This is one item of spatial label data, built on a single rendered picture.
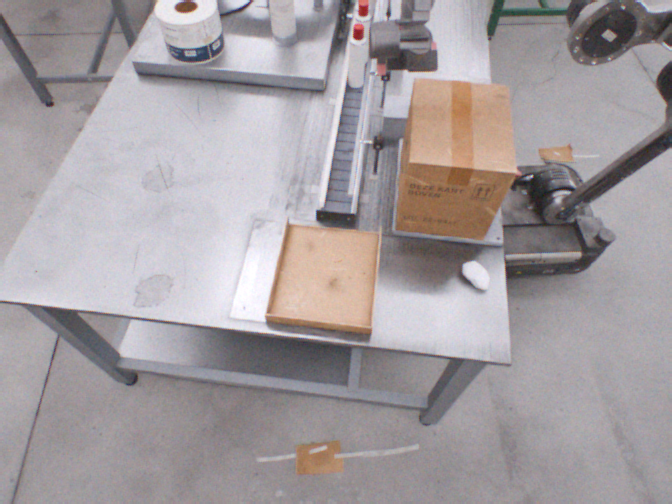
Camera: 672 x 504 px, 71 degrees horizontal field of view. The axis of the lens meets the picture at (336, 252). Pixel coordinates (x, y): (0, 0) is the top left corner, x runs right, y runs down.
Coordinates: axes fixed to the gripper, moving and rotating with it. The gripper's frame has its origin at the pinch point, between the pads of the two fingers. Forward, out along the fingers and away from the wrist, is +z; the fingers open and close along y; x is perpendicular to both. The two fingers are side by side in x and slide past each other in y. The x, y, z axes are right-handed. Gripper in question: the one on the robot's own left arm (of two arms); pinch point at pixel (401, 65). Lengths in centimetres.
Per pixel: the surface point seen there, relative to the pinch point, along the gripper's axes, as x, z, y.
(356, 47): -13.4, 29.1, 8.0
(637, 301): 86, 84, -119
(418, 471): 134, 43, -8
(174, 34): -24, 42, 65
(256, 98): -4, 46, 41
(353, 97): -0.6, 38.2, 8.9
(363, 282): 53, 0, 12
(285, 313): 59, -5, 32
